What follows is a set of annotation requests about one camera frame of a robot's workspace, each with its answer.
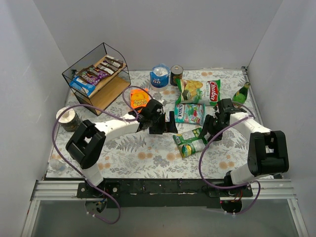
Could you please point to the brown chocolate bar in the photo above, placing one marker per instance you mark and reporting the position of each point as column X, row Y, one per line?
column 113, row 61
column 107, row 68

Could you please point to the clear plastic bottle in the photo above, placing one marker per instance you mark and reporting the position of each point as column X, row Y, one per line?
column 57, row 165

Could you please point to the dark tin can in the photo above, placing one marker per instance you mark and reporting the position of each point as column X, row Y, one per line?
column 176, row 72

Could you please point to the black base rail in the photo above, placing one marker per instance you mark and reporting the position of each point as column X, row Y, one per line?
column 161, row 192

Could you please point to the dark patterned tissue roll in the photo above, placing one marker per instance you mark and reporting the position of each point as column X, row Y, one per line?
column 69, row 120

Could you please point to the teal Fox's candy bag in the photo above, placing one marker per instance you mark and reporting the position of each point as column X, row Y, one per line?
column 189, row 113

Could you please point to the green glass bottle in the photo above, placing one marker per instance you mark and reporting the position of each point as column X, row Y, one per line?
column 241, row 95

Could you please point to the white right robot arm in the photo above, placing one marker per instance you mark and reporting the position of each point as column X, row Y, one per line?
column 267, row 151

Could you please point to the orange candy box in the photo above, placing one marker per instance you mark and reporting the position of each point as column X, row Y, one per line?
column 139, row 99

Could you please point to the Chuba cassava chips bag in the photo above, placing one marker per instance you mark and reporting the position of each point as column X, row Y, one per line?
column 199, row 92

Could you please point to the purple M&M's candy bag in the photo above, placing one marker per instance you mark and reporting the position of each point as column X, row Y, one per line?
column 91, row 79

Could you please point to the brown M&M's candy bag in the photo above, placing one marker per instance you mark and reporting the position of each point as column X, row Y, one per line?
column 95, row 71

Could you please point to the floral table mat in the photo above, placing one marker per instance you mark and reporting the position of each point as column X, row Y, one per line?
column 141, row 155

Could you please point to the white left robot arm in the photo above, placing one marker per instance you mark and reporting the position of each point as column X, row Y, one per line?
column 87, row 142

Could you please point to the blue wafer bar wrapper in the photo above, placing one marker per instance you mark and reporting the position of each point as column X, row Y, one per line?
column 82, row 86

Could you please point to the green Spring candy bag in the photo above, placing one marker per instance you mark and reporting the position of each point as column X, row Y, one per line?
column 190, row 142

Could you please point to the blue monster tissue roll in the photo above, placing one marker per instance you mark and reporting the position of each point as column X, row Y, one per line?
column 159, row 77

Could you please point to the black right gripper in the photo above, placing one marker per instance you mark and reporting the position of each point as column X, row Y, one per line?
column 212, row 126

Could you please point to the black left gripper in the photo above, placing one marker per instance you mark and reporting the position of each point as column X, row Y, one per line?
column 158, row 126

